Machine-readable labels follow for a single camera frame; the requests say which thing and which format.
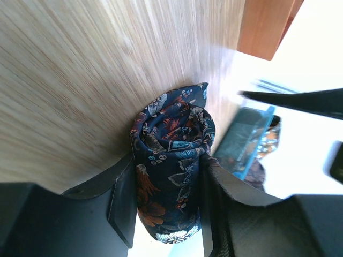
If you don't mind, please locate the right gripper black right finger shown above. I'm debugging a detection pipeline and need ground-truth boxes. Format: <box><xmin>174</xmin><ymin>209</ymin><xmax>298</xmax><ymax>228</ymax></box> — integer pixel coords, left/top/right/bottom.
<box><xmin>200</xmin><ymin>155</ymin><xmax>342</xmax><ymax>256</ymax></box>

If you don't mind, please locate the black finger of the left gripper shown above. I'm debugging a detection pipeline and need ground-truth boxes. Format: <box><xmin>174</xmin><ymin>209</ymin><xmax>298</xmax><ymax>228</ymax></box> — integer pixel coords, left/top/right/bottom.
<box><xmin>240</xmin><ymin>88</ymin><xmax>343</xmax><ymax>120</ymax></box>

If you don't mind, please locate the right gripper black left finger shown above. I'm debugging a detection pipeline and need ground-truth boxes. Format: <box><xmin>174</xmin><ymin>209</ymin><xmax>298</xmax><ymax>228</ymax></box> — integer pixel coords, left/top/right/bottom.
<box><xmin>1</xmin><ymin>154</ymin><xmax>137</xmax><ymax>256</ymax></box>

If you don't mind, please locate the navy floral tie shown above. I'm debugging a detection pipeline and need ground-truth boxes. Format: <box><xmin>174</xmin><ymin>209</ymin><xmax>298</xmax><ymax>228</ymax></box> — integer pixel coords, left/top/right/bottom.
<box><xmin>130</xmin><ymin>82</ymin><xmax>215</xmax><ymax>244</ymax></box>

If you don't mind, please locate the dark brown paisley tie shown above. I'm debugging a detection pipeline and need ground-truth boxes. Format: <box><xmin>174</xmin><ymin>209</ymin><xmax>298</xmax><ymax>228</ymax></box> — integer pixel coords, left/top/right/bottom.
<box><xmin>244</xmin><ymin>160</ymin><xmax>266</xmax><ymax>192</ymax></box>

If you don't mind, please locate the mustard floral tie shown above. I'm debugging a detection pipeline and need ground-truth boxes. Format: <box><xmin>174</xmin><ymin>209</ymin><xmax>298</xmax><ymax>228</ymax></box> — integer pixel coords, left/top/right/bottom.
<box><xmin>256</xmin><ymin>115</ymin><xmax>281</xmax><ymax>160</ymax></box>

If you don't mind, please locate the teal plastic basket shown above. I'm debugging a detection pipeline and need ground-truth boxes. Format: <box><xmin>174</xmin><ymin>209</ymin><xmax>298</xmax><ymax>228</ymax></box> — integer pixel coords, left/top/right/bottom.
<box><xmin>213</xmin><ymin>106</ymin><xmax>275</xmax><ymax>180</ymax></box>

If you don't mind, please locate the orange compartment tray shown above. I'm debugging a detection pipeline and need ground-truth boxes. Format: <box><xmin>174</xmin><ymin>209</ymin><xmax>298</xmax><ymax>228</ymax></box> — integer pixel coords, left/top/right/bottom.
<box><xmin>237</xmin><ymin>0</ymin><xmax>303</xmax><ymax>61</ymax></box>

